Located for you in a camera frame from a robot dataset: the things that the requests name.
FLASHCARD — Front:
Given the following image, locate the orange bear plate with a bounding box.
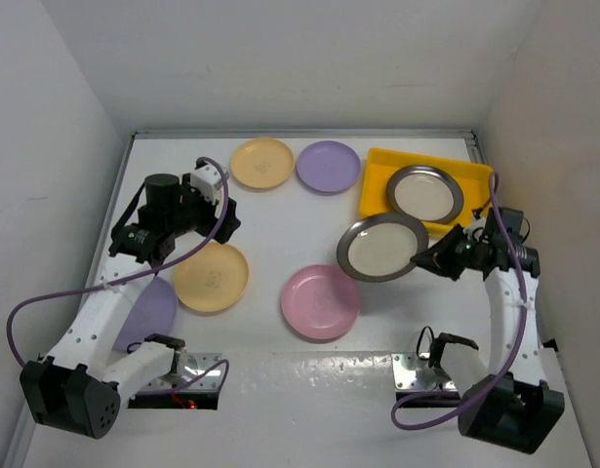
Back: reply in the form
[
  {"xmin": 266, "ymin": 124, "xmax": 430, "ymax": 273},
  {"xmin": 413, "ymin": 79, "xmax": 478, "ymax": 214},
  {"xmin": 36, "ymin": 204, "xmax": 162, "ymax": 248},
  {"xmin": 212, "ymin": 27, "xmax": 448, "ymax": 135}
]
[
  {"xmin": 230, "ymin": 137, "xmax": 296, "ymax": 190},
  {"xmin": 174, "ymin": 243, "xmax": 250, "ymax": 314}
]

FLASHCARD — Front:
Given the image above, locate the orange bear plate far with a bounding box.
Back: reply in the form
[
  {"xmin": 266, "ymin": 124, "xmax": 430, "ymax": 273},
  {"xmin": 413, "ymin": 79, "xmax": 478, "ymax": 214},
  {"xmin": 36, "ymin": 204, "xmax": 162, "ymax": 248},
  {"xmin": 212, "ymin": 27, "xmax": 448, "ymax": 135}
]
[{"xmin": 230, "ymin": 137, "xmax": 296, "ymax": 190}]

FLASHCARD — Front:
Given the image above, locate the metal mounting plate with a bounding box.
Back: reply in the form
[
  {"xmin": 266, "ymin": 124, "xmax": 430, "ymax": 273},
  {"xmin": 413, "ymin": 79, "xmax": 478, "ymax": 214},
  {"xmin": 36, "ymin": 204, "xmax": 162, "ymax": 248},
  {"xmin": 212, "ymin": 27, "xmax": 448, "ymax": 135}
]
[
  {"xmin": 390, "ymin": 352, "xmax": 457, "ymax": 393},
  {"xmin": 136, "ymin": 353, "xmax": 229, "ymax": 397}
]

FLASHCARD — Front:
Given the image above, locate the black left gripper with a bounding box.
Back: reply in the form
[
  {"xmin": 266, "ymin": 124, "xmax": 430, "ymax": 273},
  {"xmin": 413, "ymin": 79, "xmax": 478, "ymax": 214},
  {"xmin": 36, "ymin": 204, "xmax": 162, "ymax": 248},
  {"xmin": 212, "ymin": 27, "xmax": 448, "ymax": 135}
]
[{"xmin": 166, "ymin": 173, "xmax": 240, "ymax": 244}]

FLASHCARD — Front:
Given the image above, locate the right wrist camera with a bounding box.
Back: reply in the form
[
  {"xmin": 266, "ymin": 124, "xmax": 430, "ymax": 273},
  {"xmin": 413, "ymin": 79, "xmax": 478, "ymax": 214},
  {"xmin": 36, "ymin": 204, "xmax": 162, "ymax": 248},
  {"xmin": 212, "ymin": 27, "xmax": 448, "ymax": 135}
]
[{"xmin": 472, "ymin": 208, "xmax": 531, "ymax": 246}]

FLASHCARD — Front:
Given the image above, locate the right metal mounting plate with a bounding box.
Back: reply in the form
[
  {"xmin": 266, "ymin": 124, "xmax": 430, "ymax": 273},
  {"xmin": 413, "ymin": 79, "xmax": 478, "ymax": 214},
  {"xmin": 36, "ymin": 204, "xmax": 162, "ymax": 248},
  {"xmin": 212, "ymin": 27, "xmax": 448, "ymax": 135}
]
[{"xmin": 390, "ymin": 352, "xmax": 457, "ymax": 393}]

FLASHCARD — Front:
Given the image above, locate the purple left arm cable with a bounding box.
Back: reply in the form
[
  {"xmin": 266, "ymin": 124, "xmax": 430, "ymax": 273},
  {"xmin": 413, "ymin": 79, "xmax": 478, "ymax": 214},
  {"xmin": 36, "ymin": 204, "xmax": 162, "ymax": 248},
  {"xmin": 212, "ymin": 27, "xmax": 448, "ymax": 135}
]
[{"xmin": 6, "ymin": 156, "xmax": 231, "ymax": 370}]

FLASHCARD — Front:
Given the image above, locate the pink plate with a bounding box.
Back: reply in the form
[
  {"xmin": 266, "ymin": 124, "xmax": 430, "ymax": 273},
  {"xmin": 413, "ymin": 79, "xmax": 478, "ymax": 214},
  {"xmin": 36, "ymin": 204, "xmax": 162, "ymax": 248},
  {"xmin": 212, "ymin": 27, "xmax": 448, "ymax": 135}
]
[{"xmin": 280, "ymin": 264, "xmax": 362, "ymax": 341}]

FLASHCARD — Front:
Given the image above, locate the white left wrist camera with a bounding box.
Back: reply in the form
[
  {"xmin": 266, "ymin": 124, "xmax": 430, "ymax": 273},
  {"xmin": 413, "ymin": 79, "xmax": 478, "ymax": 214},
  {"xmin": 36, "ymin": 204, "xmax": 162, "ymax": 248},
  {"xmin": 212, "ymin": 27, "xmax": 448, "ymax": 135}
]
[{"xmin": 188, "ymin": 163, "xmax": 228, "ymax": 205}]

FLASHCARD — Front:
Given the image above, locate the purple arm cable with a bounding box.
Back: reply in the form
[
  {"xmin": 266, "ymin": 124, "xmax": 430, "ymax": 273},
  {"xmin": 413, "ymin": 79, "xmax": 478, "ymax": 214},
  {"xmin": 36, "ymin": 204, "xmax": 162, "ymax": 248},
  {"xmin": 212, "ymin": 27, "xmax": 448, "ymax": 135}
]
[
  {"xmin": 6, "ymin": 156, "xmax": 231, "ymax": 370},
  {"xmin": 390, "ymin": 171, "xmax": 530, "ymax": 431}
]

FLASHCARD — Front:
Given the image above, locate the orange bear plate near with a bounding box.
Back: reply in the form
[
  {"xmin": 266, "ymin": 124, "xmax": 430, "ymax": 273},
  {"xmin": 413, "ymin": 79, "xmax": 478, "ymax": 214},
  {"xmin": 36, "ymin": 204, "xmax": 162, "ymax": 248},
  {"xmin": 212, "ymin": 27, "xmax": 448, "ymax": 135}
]
[{"xmin": 174, "ymin": 243, "xmax": 250, "ymax": 314}]

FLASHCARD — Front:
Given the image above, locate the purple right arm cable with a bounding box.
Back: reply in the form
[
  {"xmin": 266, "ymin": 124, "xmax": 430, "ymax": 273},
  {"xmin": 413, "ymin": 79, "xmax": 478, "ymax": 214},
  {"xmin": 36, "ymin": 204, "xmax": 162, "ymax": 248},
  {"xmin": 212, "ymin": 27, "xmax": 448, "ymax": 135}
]
[{"xmin": 390, "ymin": 171, "xmax": 530, "ymax": 431}]

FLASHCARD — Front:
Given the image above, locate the silver rimmed plate in bin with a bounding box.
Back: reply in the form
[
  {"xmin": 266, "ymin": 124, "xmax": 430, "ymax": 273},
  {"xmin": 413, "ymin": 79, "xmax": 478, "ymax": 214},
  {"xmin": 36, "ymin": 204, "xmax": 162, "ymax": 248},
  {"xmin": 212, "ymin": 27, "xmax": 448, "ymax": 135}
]
[{"xmin": 386, "ymin": 165, "xmax": 464, "ymax": 224}]

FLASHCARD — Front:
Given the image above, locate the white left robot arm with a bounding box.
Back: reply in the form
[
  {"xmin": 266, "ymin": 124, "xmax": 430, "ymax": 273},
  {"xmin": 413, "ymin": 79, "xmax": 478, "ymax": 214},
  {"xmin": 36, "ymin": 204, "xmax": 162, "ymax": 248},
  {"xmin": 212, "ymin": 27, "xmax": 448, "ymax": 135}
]
[{"xmin": 20, "ymin": 159, "xmax": 240, "ymax": 439}]

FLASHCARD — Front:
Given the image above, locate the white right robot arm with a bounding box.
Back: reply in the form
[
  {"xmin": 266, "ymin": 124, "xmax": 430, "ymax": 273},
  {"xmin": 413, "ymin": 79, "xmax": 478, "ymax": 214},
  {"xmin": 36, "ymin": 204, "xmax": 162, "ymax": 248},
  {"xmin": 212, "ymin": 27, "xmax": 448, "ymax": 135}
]
[{"xmin": 412, "ymin": 208, "xmax": 565, "ymax": 454}]

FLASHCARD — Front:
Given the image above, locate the purple plate near left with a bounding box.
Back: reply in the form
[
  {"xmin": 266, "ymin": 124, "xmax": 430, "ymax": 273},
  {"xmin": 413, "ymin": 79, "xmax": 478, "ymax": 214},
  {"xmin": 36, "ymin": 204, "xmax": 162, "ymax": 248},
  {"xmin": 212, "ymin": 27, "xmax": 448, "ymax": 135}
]
[{"xmin": 113, "ymin": 277, "xmax": 178, "ymax": 352}]

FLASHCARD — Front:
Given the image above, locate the purple plate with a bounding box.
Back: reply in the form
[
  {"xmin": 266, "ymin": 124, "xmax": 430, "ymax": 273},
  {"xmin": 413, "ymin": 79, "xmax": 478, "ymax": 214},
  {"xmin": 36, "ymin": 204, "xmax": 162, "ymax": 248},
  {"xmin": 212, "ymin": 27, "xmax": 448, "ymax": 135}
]
[
  {"xmin": 113, "ymin": 277, "xmax": 178, "ymax": 352},
  {"xmin": 296, "ymin": 140, "xmax": 362, "ymax": 194}
]

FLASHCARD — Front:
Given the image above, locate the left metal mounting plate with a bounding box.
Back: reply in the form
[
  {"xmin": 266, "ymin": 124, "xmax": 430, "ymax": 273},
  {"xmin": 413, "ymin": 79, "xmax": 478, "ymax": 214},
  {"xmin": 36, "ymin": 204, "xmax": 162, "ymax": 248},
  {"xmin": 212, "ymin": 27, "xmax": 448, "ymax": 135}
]
[{"xmin": 136, "ymin": 353, "xmax": 229, "ymax": 397}]

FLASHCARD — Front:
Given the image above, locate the purple plate far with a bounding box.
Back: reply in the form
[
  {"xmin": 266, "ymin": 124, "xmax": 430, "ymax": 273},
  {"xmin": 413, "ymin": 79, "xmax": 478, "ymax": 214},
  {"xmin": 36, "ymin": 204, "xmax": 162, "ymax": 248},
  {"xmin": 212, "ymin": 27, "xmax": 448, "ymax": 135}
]
[{"xmin": 296, "ymin": 140, "xmax": 362, "ymax": 194}]

